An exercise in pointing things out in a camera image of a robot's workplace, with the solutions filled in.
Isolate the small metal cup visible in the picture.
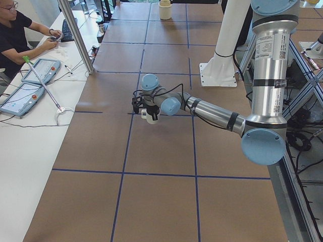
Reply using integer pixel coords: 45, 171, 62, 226
98, 24, 105, 34

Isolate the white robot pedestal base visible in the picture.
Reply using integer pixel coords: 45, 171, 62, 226
199, 0, 250, 87

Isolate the person in black shirt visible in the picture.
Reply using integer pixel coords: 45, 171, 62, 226
1, 1, 62, 80

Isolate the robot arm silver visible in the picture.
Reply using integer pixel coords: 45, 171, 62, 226
132, 1, 300, 165

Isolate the aluminium frame post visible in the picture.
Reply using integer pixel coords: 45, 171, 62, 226
58, 0, 94, 75

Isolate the upper teach pendant tablet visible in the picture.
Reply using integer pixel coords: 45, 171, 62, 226
21, 58, 61, 85

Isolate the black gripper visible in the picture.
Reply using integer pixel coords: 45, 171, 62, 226
143, 99, 158, 120

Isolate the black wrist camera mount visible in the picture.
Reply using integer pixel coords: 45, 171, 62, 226
132, 96, 145, 114

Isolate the teach pendant tablet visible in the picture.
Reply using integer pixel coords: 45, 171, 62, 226
21, 58, 61, 85
1, 82, 45, 116

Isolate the metal rod green handle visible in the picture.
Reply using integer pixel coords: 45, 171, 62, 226
22, 56, 65, 113

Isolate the lower teach pendant tablet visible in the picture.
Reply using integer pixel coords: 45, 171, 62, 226
1, 82, 45, 116

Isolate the white ribbed mug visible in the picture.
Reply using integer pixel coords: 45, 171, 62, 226
141, 109, 159, 125

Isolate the cream cylinder container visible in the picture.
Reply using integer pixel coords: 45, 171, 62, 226
158, 0, 172, 20

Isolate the black keyboard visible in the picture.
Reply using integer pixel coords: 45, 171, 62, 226
61, 19, 74, 42

